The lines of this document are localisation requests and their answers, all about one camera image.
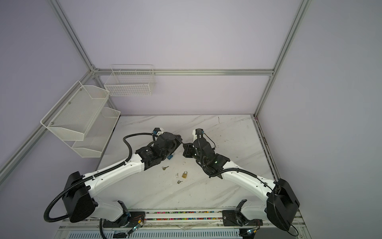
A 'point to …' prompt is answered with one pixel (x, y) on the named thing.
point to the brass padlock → (184, 175)
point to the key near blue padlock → (163, 168)
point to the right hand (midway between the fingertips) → (181, 144)
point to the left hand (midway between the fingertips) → (181, 138)
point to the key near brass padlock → (179, 181)
